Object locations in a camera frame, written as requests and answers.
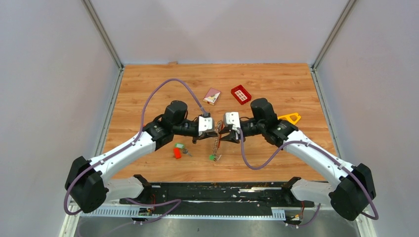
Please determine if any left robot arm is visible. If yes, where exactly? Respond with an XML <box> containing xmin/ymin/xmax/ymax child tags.
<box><xmin>64</xmin><ymin>100</ymin><xmax>217</xmax><ymax>213</ymax></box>

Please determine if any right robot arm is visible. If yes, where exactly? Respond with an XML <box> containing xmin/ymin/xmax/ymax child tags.
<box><xmin>221</xmin><ymin>98</ymin><xmax>379</xmax><ymax>221</ymax></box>

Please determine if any silver key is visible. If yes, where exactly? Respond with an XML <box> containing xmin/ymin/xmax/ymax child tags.
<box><xmin>182</xmin><ymin>149</ymin><xmax>192</xmax><ymax>157</ymax></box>

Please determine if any loose green key tag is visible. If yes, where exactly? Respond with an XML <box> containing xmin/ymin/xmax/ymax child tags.
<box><xmin>174</xmin><ymin>143</ymin><xmax>185</xmax><ymax>149</ymax></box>

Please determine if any small red block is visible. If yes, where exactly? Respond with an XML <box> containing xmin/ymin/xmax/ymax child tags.
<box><xmin>173</xmin><ymin>148</ymin><xmax>182</xmax><ymax>159</ymax></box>

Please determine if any playing card box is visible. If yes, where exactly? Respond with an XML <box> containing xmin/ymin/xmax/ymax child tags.
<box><xmin>203</xmin><ymin>88</ymin><xmax>221</xmax><ymax>106</ymax></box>

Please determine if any red toy brick block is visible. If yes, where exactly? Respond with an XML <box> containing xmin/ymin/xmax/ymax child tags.
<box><xmin>231</xmin><ymin>84</ymin><xmax>252</xmax><ymax>105</ymax></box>

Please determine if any yellow toy piece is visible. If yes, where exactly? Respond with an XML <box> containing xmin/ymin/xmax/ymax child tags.
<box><xmin>278</xmin><ymin>113</ymin><xmax>301</xmax><ymax>125</ymax></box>

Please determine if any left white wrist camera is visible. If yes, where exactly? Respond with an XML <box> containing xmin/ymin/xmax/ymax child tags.
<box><xmin>198</xmin><ymin>113</ymin><xmax>214</xmax><ymax>135</ymax></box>

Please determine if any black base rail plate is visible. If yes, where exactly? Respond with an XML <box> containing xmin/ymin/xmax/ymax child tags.
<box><xmin>134</xmin><ymin>182</ymin><xmax>314</xmax><ymax>216</ymax></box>

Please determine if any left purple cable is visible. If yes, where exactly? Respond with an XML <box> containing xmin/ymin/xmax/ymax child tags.
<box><xmin>64</xmin><ymin>78</ymin><xmax>210</xmax><ymax>217</ymax></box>

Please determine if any purple cable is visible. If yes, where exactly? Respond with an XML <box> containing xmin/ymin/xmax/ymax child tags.
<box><xmin>64</xmin><ymin>78</ymin><xmax>210</xmax><ymax>217</ymax></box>
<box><xmin>236</xmin><ymin>127</ymin><xmax>379</xmax><ymax>221</ymax></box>

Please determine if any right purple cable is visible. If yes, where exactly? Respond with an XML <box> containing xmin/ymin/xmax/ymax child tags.
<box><xmin>236</xmin><ymin>127</ymin><xmax>379</xmax><ymax>221</ymax></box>

